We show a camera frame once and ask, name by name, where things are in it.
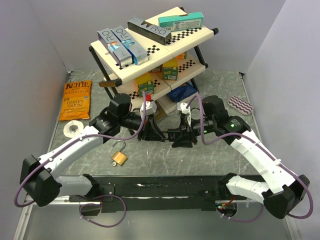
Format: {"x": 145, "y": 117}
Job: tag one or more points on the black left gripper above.
{"x": 153, "y": 132}

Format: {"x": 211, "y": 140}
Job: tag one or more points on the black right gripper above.
{"x": 183, "y": 141}

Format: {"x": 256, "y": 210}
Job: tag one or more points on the black round padlock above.
{"x": 171, "y": 134}

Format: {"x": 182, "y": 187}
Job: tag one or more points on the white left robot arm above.
{"x": 41, "y": 176}

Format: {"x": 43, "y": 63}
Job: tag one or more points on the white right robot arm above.
{"x": 282, "y": 192}

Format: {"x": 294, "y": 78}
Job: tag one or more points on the brown packaged item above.
{"x": 164, "y": 108}

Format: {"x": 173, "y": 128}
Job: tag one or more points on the blue snack bag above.
{"x": 182, "y": 92}

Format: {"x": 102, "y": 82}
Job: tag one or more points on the large brass padlock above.
{"x": 119, "y": 158}

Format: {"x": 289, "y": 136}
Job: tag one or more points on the green yellow box front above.
{"x": 144, "y": 83}

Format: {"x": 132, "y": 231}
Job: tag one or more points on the green yellow box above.
{"x": 170, "y": 70}
{"x": 144, "y": 83}

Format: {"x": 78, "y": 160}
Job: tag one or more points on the cream three-tier shelf rack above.
{"x": 158, "y": 54}

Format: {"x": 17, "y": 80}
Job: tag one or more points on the green yellow box rear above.
{"x": 170, "y": 70}

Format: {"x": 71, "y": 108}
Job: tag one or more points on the purple wavy sponge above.
{"x": 240, "y": 105}

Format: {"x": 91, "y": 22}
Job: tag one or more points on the blue R+O box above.
{"x": 138, "y": 53}

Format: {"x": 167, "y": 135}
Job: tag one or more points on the purple R+O box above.
{"x": 113, "y": 45}

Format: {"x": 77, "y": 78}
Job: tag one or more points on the orange Kettle chips bag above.
{"x": 76, "y": 101}

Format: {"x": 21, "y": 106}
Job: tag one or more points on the white tape roll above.
{"x": 72, "y": 128}

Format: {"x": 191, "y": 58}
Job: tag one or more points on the dark grey R+O box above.
{"x": 150, "y": 31}

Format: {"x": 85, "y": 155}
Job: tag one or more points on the teal toothpaste box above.
{"x": 181, "y": 22}

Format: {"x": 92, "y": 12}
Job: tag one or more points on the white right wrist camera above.
{"x": 184, "y": 108}

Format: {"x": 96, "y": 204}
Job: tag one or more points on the brown wooden-handled tool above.
{"x": 110, "y": 83}

